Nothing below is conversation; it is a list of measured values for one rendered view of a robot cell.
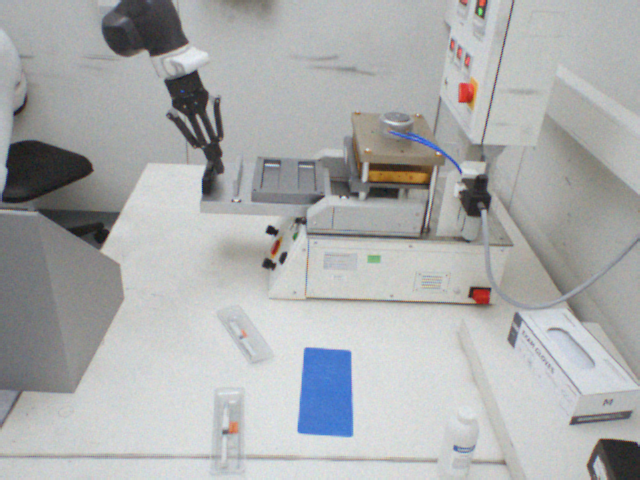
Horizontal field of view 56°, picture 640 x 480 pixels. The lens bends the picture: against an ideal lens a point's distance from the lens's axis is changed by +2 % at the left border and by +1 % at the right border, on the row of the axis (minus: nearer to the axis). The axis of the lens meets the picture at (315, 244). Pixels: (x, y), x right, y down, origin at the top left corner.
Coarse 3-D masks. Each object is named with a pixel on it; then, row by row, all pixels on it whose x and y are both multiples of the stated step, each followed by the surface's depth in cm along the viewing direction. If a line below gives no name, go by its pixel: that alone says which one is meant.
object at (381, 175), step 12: (360, 168) 129; (372, 168) 130; (384, 168) 130; (396, 168) 130; (408, 168) 131; (420, 168) 131; (372, 180) 130; (384, 180) 130; (396, 180) 130; (408, 180) 130; (420, 180) 130
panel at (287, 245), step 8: (280, 216) 162; (280, 224) 158; (288, 224) 149; (280, 232) 154; (288, 232) 145; (304, 232) 131; (272, 240) 159; (280, 240) 149; (288, 240) 142; (296, 240) 134; (280, 248) 146; (288, 248) 138; (272, 256) 150; (288, 256) 135; (280, 264) 138; (272, 272) 143; (280, 272) 136; (272, 280) 140
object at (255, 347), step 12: (228, 312) 129; (240, 312) 129; (228, 324) 126; (240, 324) 126; (252, 324) 126; (240, 336) 123; (252, 336) 123; (252, 348) 120; (264, 348) 120; (252, 360) 117
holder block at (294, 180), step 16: (256, 160) 146; (272, 160) 147; (288, 160) 147; (304, 160) 148; (320, 160) 148; (256, 176) 138; (272, 176) 142; (288, 176) 139; (304, 176) 143; (320, 176) 140; (256, 192) 131; (272, 192) 131; (288, 192) 131; (304, 192) 132; (320, 192) 132
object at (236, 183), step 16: (240, 160) 141; (224, 176) 143; (240, 176) 141; (224, 192) 135; (240, 192) 136; (208, 208) 132; (224, 208) 132; (240, 208) 132; (256, 208) 132; (272, 208) 132; (288, 208) 132; (304, 208) 132
